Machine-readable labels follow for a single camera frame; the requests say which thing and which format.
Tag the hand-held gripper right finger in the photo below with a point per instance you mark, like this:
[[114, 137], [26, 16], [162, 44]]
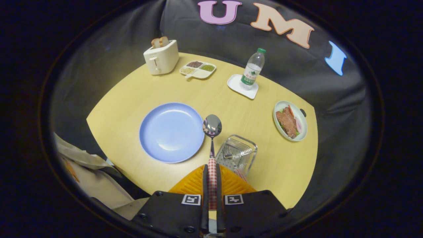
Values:
[[219, 198]]

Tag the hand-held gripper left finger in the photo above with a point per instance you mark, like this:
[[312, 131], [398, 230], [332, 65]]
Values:
[[205, 198]]

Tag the clear square drain basket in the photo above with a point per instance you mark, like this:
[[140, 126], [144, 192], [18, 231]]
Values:
[[246, 148]]

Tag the blue round plate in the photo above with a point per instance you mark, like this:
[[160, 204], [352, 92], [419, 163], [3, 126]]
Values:
[[172, 132]]

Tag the brown grilled meat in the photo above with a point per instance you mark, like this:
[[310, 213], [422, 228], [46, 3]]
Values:
[[287, 124]]

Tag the pink ham slice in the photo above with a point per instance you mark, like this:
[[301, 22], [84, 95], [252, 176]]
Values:
[[298, 125]]

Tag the orange carrot strip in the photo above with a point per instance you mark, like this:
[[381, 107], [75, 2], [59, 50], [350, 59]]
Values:
[[290, 110]]

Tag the person's beige clothing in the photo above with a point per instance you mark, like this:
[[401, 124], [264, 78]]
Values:
[[92, 185]]

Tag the white square coaster tray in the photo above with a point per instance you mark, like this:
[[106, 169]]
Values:
[[235, 82]]

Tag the pale green food plate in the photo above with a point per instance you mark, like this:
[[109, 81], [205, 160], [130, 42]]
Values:
[[297, 110]]

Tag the black table grommet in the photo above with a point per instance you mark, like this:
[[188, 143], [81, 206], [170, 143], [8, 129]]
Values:
[[303, 113]]

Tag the white divided condiment dish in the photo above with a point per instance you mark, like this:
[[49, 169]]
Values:
[[200, 74]]

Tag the clear plastic water bottle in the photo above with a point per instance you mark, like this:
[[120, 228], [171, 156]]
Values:
[[251, 74]]

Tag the white toaster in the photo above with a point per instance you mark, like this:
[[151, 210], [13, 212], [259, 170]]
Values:
[[162, 59]]

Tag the toasted bread slice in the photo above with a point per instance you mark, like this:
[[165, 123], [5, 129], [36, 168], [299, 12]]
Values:
[[155, 43], [164, 41]]

